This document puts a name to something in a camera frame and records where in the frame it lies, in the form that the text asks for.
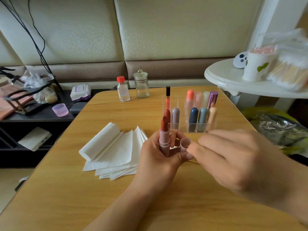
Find white panda figure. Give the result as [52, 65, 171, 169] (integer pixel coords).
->
[233, 51, 248, 69]

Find white power bank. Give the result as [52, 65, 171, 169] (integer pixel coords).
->
[18, 126, 53, 152]

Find beige padded backrest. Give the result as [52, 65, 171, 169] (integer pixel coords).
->
[0, 0, 265, 87]

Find yellow-green bin with bag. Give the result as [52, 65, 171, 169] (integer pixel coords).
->
[242, 107, 308, 157]

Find wet wipes pack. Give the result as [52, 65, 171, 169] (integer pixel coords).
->
[70, 84, 92, 101]

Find stack of white tissues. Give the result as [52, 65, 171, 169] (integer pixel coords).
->
[79, 123, 149, 181]

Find black cables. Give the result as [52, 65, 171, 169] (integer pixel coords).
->
[0, 0, 58, 87]

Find red lipstick mauve tube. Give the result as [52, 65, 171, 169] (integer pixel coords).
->
[172, 107, 181, 130]

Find small purple plastic cup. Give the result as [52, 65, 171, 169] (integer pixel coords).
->
[52, 103, 69, 117]

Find glass jar with lid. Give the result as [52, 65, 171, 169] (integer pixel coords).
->
[133, 69, 150, 98]

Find black low shelf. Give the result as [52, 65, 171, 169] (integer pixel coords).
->
[0, 88, 116, 167]

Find pink tray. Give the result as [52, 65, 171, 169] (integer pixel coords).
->
[0, 84, 34, 121]

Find person's right hand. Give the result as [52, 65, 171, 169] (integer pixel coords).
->
[187, 130, 308, 224]

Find black clip tool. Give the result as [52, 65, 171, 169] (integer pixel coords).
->
[0, 66, 20, 82]

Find clear bottle red cap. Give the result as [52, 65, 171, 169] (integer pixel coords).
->
[116, 76, 131, 102]

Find dusty pink lipstick cap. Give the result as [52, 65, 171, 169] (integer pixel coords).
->
[179, 137, 193, 152]

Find red lipstick dusty pink tube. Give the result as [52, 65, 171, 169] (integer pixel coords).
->
[159, 116, 171, 157]

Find white mug green leaf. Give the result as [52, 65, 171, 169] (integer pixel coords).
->
[242, 47, 279, 82]

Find crumpled clear plastic bag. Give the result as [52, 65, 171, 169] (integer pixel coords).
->
[21, 70, 58, 104]

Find white tissue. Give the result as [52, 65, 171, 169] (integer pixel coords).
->
[79, 123, 121, 162]

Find person's left hand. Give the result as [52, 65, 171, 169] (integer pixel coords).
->
[132, 128, 194, 195]

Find clear acrylic lipstick organizer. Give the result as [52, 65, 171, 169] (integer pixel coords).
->
[166, 86, 219, 133]

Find white round side table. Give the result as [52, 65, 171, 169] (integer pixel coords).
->
[204, 57, 308, 99]

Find person's left forearm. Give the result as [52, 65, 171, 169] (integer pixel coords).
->
[84, 185, 159, 231]

